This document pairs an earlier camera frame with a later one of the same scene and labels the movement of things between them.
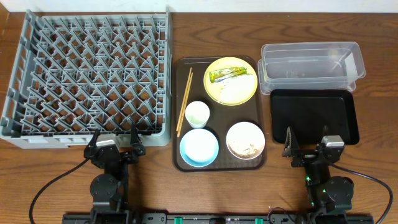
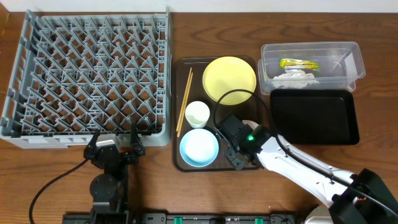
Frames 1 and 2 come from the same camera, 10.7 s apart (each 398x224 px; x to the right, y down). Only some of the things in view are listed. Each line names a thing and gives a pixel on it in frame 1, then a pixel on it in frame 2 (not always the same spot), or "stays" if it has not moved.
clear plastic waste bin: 310,66 stays
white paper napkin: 237,89 -> 292,78
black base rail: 219,218 stays
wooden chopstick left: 185,100 stays
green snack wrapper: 225,73 -> 290,63
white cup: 197,112 stays
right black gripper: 301,160 -> 227,155
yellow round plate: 213,89 stays
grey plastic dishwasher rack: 73,74 stays
